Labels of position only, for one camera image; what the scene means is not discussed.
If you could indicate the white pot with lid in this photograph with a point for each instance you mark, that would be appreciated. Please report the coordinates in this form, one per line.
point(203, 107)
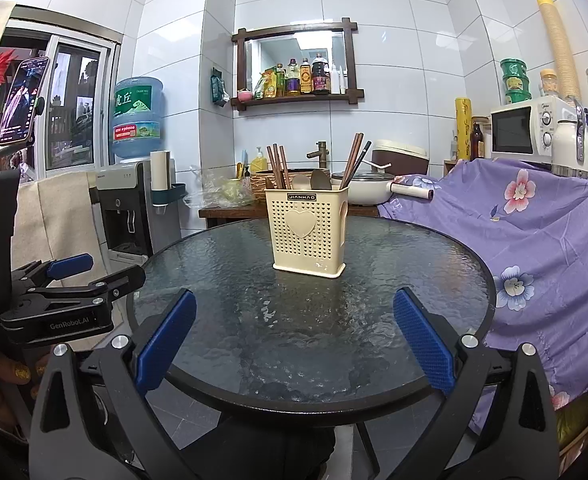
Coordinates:
point(366, 185)

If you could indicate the purple floral cloth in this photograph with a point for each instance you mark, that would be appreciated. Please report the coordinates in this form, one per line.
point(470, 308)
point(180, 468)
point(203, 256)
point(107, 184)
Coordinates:
point(539, 260)

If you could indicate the purple label oil bottle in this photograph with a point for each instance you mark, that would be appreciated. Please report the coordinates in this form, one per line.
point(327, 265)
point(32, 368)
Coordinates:
point(293, 77)

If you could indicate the black chopstick gold band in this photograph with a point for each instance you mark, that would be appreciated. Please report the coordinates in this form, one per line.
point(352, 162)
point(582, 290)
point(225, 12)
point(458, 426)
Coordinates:
point(361, 160)

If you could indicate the grey water dispenser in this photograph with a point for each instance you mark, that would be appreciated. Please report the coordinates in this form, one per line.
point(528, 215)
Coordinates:
point(123, 210)

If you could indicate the pink cup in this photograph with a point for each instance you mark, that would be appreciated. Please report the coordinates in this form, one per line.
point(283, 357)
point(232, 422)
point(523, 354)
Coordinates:
point(244, 95)

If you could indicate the brown white rice cooker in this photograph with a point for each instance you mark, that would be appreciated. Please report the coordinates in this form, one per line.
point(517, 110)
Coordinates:
point(399, 152)

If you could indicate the woven pattern basin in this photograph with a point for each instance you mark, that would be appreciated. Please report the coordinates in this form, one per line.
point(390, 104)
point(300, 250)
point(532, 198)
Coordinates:
point(260, 180)

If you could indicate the white electric kettle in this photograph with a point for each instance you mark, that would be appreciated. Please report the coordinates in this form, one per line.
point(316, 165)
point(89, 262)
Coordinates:
point(566, 145)

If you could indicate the round glass table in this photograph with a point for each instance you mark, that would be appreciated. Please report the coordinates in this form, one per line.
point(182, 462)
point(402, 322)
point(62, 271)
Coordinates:
point(284, 320)

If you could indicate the wooden framed mirror shelf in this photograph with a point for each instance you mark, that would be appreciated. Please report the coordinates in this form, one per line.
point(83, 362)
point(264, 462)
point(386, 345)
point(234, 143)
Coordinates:
point(294, 42)

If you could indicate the red paper decoration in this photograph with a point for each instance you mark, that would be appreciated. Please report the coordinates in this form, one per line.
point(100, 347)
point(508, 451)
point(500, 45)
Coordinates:
point(4, 65)

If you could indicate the dark soy sauce bottle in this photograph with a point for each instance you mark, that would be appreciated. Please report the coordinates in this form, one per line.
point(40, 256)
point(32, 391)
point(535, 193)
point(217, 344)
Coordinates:
point(321, 72)

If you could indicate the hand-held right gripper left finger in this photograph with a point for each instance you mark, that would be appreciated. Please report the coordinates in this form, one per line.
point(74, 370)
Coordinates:
point(166, 340)

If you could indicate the beige cloth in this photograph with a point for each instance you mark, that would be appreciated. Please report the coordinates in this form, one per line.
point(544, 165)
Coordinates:
point(58, 220)

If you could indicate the yellow green cup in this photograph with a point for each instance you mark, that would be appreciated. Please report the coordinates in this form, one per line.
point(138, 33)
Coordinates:
point(231, 190)

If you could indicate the black smartphone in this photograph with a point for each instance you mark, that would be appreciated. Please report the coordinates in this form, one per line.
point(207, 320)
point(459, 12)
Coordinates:
point(21, 100)

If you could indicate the green hanging packet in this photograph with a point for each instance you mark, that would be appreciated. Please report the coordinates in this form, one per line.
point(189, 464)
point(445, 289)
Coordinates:
point(218, 89)

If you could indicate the tall paper cup stack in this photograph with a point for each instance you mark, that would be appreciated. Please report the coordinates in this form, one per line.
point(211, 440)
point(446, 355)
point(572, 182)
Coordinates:
point(559, 45)

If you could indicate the white cylinder cup holder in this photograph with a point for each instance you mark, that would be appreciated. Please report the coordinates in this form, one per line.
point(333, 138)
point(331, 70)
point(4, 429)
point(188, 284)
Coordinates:
point(159, 175)

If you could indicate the blue water jug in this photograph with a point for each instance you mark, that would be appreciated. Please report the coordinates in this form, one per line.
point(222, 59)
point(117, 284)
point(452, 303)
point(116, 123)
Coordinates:
point(137, 117)

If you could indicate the bamboo style faucet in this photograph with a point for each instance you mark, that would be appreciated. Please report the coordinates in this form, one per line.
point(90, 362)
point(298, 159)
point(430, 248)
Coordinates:
point(320, 152)

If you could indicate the yellow green bottle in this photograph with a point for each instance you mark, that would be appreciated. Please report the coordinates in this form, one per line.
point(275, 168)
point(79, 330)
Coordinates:
point(280, 80)

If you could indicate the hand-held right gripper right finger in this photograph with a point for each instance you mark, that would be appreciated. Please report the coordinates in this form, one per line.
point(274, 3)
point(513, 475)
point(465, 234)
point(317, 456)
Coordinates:
point(424, 340)

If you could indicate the green yellow packet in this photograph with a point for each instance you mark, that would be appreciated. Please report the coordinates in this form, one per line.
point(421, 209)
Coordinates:
point(266, 85)

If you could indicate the dark wooden counter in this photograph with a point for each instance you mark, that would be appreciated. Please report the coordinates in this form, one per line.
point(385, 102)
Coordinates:
point(233, 212)

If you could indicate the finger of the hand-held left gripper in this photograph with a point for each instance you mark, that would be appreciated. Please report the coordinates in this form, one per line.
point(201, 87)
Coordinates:
point(118, 282)
point(68, 265)

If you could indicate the brown glass bottle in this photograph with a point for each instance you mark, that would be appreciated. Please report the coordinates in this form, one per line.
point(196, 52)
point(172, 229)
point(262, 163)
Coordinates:
point(476, 140)

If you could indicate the yellow wrap roll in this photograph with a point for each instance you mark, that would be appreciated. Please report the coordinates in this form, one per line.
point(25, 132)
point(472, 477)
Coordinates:
point(463, 127)

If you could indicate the clear plastic bag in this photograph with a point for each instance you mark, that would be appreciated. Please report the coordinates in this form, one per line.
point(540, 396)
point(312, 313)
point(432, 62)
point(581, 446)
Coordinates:
point(206, 192)

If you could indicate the white microwave oven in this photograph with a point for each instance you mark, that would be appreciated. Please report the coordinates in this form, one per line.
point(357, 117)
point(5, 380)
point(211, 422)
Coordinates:
point(521, 132)

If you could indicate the cream perforated utensil holder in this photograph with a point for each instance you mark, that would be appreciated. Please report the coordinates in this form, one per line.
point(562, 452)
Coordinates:
point(306, 245)

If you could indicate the white squeeze bottle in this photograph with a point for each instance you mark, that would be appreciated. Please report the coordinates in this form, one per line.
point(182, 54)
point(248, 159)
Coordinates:
point(335, 77)

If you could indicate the amber sauce bottle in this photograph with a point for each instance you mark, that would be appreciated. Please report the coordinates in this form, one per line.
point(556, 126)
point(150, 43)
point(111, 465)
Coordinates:
point(306, 76)

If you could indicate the aluminium sliding window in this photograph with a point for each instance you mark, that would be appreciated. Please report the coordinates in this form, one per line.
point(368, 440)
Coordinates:
point(68, 110)

